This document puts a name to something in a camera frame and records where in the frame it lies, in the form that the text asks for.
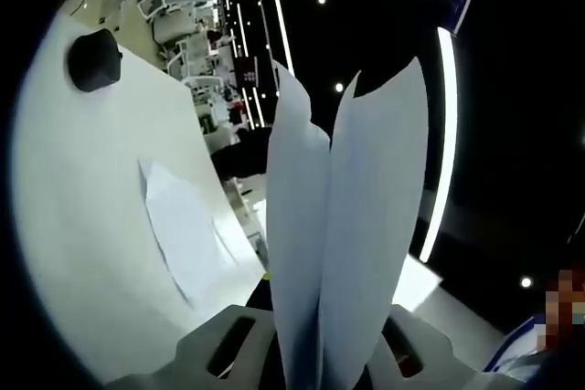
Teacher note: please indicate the black monitor stand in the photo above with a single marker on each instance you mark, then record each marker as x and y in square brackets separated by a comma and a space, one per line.
[93, 61]

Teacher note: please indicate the wide curved ceiling light strip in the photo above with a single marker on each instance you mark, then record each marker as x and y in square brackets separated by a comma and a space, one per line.
[445, 134]

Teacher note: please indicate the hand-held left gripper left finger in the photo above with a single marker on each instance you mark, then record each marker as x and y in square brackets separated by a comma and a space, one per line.
[192, 353]

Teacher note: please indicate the group of white office chairs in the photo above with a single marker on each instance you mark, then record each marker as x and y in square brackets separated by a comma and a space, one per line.
[153, 4]

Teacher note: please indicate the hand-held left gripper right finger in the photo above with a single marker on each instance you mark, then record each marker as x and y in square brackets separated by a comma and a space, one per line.
[434, 353]

